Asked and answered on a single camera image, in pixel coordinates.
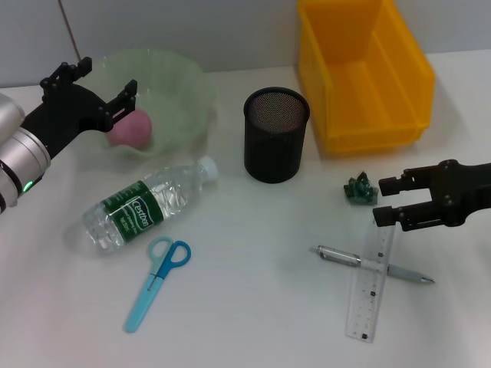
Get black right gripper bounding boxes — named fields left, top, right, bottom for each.
left=372, top=159, right=491, bottom=233

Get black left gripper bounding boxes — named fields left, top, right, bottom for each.
left=20, top=57, right=139, bottom=162

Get pink peach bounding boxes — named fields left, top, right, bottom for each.
left=106, top=108, right=153, bottom=151

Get clear water bottle green label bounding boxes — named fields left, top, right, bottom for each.
left=81, top=155, right=220, bottom=255

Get blue and teal scissors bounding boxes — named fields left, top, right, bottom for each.
left=123, top=236, right=193, bottom=334

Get green glass fruit bowl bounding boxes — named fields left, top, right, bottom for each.
left=57, top=47, right=219, bottom=161

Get silver grey pen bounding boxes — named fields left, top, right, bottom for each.
left=308, top=244, right=437, bottom=286

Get clear plastic ruler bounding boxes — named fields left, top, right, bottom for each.
left=344, top=220, right=397, bottom=344

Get black mesh pen holder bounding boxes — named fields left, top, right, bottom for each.
left=242, top=87, right=311, bottom=186

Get yellow plastic bin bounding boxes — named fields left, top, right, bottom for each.
left=296, top=0, right=437, bottom=159

